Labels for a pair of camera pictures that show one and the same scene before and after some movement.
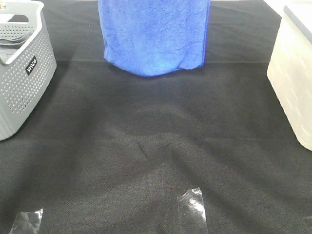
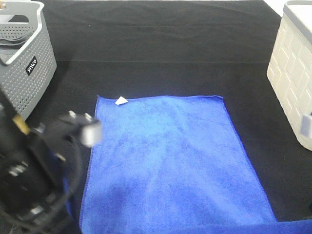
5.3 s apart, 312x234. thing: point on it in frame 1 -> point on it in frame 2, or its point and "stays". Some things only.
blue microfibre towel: [147, 37] -> [173, 165]
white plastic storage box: [289, 69] stays
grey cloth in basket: [9, 47] stays
